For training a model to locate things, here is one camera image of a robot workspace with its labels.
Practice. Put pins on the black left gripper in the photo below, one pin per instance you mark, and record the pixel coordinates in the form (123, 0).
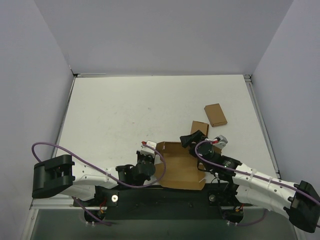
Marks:
(140, 155)

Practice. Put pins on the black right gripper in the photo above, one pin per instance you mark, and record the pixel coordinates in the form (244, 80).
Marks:
(196, 143)

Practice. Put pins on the cardboard box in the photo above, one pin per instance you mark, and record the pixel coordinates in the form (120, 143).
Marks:
(215, 115)
(181, 170)
(199, 126)

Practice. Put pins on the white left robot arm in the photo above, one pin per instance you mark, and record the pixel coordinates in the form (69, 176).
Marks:
(62, 175)

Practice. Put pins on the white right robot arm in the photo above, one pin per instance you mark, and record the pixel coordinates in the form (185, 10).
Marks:
(298, 202)

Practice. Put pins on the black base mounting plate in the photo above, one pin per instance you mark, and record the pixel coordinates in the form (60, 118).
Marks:
(173, 213)

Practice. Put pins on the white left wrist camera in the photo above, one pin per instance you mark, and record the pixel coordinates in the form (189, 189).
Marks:
(148, 148)

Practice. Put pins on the aluminium front rail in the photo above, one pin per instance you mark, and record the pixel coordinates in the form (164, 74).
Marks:
(50, 203)

